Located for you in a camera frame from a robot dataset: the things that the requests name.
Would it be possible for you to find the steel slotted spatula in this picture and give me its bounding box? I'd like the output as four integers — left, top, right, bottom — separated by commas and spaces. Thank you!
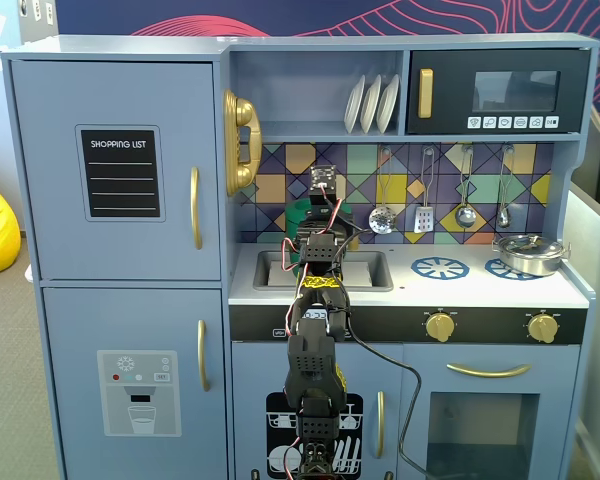
413, 145, 437, 235

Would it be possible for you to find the white toy plate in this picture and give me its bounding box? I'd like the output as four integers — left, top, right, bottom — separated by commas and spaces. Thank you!
359, 74, 383, 135
376, 73, 401, 134
343, 74, 367, 135

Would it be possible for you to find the small steel pot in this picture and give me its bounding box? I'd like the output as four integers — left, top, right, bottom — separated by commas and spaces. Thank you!
490, 233, 572, 278

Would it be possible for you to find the small wrist camera board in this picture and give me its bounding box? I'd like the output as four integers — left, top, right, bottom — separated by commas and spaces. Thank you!
310, 164, 339, 190

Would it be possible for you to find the steel ladle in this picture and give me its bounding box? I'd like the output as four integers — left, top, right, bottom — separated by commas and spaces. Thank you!
454, 144, 478, 229

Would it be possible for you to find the blue wooden toy kitchen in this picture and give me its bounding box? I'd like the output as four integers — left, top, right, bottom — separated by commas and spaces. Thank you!
0, 33, 600, 480

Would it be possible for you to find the gold fridge door handle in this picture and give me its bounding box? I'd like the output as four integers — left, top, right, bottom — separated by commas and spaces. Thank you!
196, 319, 212, 393
189, 166, 204, 251

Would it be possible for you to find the gold stove knob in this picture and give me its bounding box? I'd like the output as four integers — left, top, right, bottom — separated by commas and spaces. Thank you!
527, 313, 562, 345
424, 310, 456, 344

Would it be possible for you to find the black toy microwave door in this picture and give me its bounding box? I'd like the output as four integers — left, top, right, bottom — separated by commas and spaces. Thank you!
405, 48, 592, 136

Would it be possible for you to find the gold oven door handle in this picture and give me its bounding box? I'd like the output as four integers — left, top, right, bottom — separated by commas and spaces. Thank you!
446, 362, 533, 379

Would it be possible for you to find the gold dishwasher door handle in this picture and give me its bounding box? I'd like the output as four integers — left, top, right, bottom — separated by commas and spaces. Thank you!
376, 390, 387, 460

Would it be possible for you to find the light blue desk divider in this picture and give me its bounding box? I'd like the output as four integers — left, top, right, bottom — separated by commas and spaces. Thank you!
562, 177, 600, 464

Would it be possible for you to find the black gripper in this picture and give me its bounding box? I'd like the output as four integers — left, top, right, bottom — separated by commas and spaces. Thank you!
307, 187, 344, 224

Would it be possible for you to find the gold microwave handle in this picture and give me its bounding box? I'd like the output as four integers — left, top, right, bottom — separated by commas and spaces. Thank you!
418, 68, 435, 120

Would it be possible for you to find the steel spoon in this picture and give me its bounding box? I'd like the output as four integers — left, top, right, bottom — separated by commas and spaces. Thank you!
496, 144, 515, 230

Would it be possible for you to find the green pitcher lid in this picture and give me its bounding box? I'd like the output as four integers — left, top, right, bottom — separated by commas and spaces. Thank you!
285, 198, 354, 217

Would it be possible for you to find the black usb cable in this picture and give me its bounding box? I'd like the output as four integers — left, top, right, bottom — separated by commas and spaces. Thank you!
347, 319, 434, 480

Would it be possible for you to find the gold toy telephone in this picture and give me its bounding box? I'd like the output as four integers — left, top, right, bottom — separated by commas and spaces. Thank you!
222, 88, 264, 199

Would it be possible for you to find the black shopping list board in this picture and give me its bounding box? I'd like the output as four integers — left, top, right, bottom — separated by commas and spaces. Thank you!
75, 124, 167, 223

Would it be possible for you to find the grey toy sink basin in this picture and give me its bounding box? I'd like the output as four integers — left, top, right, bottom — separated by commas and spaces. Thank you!
252, 249, 395, 293

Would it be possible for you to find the steel skimmer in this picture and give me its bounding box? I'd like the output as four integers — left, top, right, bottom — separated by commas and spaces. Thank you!
368, 145, 397, 236

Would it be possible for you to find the steel pot lid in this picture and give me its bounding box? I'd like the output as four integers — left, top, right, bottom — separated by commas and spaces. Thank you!
497, 233, 565, 255

